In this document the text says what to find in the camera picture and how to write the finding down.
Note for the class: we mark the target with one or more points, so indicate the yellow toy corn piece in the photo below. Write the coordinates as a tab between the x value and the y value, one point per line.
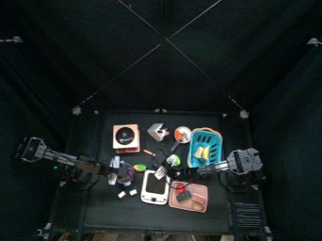
206	152
198	152

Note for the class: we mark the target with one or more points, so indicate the brown toy potato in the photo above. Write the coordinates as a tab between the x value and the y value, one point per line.
198	206

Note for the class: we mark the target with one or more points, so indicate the teal plastic basket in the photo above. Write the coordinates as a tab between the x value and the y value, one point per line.
206	141

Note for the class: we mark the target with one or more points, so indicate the black toy block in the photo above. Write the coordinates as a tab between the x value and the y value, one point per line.
183	196

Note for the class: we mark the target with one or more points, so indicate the purple toy eggplant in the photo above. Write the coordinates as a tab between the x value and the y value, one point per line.
129	174

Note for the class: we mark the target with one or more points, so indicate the white toy tablet black screen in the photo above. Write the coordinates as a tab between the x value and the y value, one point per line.
155	187

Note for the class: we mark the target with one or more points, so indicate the silver toy spatula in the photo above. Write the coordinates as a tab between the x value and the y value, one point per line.
161	172

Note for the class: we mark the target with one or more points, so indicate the small grey toy box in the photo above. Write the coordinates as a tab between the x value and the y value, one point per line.
157	131

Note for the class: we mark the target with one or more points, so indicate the orange toy food piece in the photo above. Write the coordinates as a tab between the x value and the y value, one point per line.
179	135

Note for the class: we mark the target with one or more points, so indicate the green white toy vegetable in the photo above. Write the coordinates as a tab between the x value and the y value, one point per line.
174	160

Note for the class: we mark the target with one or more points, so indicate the orange box with black disc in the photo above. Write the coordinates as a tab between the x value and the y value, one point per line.
126	136

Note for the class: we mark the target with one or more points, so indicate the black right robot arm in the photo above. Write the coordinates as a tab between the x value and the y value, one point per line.
244	161

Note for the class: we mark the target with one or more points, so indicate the toy frying pan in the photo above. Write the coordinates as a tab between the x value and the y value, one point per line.
183	135

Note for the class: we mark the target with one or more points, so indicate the red white toy food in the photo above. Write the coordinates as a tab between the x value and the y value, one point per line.
198	197

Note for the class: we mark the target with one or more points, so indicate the red toy tomato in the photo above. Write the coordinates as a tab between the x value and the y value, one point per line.
181	188

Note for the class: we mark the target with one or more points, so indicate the small white cube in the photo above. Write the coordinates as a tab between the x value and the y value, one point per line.
122	194
133	192

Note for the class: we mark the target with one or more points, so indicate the yellow green toy fruit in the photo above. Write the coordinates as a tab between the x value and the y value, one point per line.
139	168

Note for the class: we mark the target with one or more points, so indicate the pink plastic tray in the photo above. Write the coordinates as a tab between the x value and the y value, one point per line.
201	189

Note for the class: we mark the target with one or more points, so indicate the metal frame corner bracket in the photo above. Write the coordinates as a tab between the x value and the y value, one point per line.
313	41
77	110
244	114
16	39

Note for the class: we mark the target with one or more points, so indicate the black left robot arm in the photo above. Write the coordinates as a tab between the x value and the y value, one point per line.
63	158

